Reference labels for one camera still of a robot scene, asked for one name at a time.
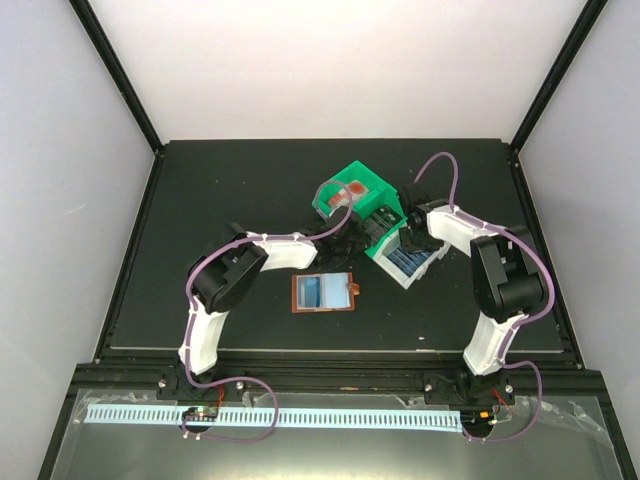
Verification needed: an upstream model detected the purple cable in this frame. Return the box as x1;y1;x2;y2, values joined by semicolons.
182;180;280;444
414;152;557;445

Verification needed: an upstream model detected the green bin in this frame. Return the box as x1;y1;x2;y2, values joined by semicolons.
356;187;405;259
311;160;403;224

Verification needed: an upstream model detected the black aluminium frame rail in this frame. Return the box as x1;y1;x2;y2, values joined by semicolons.
39;353;636;479

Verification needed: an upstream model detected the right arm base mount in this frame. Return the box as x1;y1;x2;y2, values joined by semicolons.
422;369;514;408

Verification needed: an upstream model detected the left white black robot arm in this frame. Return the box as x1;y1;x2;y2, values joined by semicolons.
179;207;370;399

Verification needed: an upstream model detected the white slotted cable duct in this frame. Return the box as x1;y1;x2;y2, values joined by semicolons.
84;404;463;433

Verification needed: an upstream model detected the green bin left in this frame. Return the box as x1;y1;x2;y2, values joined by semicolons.
311;160;403;224

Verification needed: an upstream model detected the brown leather card holder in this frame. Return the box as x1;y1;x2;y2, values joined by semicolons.
291;272;360;314

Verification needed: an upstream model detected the green bin middle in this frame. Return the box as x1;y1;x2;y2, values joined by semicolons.
356;187;405;259

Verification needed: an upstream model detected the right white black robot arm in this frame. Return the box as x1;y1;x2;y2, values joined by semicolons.
398;183;555;403

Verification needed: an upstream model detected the blue credit card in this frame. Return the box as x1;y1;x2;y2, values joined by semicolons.
386;247;433;277
296;276;323;309

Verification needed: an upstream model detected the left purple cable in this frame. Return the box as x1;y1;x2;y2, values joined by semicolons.
182;180;280;444

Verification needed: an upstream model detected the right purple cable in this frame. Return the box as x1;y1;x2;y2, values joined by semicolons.
414;152;557;445

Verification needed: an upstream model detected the white bin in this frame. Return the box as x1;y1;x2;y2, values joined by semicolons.
372;231;449;290

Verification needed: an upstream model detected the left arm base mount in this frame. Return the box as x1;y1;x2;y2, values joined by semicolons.
156;369;248;404

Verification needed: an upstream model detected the red patterned card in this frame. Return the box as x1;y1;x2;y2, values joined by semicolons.
327;180;369;209

